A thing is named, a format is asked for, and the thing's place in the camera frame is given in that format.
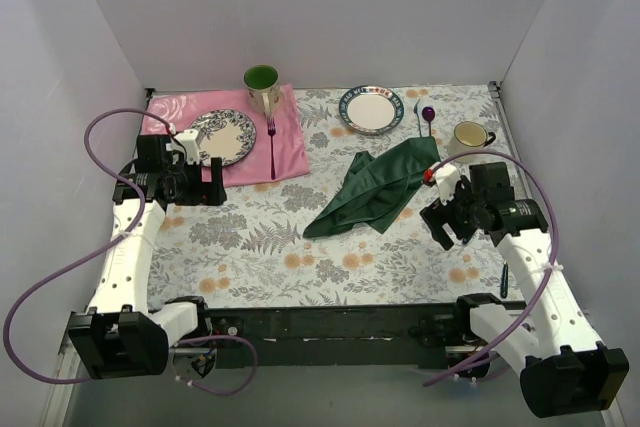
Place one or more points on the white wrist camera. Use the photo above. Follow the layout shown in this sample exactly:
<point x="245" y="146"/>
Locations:
<point x="445" y="178"/>
<point x="185" y="146"/>

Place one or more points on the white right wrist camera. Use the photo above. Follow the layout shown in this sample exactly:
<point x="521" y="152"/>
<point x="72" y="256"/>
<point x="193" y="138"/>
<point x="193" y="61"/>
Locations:
<point x="445" y="178"/>

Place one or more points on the pink cloth placemat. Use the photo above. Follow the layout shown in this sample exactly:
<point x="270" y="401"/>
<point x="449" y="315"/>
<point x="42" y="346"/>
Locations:
<point x="289" y="148"/>

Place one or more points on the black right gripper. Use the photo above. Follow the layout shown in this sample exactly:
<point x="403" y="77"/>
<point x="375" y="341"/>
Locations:
<point x="445" y="219"/>

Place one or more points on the gold fork teal handle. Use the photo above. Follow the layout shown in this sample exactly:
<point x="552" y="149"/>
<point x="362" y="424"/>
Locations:
<point x="504" y="282"/>

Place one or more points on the cream enamel mug black handle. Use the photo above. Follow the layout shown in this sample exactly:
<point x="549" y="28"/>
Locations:
<point x="469" y="136"/>

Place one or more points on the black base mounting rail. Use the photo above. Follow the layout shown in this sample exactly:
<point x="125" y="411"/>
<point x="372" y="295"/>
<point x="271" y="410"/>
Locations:
<point x="427" y="336"/>

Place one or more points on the blue metallic teaspoon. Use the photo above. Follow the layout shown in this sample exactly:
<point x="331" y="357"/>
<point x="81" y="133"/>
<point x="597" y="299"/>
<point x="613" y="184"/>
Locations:
<point x="417" y="113"/>

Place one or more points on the floral patterned tablecloth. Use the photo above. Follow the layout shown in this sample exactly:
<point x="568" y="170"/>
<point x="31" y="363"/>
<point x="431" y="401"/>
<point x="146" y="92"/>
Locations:
<point x="251" y="251"/>

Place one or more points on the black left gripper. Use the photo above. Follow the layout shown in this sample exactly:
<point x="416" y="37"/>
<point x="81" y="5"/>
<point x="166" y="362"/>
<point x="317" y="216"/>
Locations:
<point x="215" y="183"/>

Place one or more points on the blue floral patterned plate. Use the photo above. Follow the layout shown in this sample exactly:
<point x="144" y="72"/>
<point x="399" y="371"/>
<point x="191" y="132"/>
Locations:
<point x="226" y="134"/>

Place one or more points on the white plate blue lettered rim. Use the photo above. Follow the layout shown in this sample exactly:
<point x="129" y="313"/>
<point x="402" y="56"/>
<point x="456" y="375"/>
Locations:
<point x="371" y="109"/>

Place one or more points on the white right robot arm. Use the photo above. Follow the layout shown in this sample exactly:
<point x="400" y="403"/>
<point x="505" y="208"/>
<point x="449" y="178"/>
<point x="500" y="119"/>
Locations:
<point x="564" y="367"/>

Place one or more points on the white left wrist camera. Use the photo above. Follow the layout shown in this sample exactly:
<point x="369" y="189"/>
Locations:
<point x="185" y="146"/>

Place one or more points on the green interior ceramic mug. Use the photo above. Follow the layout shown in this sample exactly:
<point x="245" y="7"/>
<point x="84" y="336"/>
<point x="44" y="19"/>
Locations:
<point x="262" y="84"/>

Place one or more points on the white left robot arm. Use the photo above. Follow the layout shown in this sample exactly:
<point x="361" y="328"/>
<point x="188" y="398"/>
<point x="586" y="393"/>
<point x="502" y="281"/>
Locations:
<point x="117" y="335"/>

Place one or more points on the purple metallic fork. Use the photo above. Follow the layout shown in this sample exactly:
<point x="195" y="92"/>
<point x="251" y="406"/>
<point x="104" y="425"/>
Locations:
<point x="271" y="126"/>

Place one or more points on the dark green cloth napkin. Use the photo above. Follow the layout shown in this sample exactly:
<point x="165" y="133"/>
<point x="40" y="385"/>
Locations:
<point x="376" y="189"/>

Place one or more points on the purple metallic spoon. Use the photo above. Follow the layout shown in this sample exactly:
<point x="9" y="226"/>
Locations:
<point x="428" y="114"/>

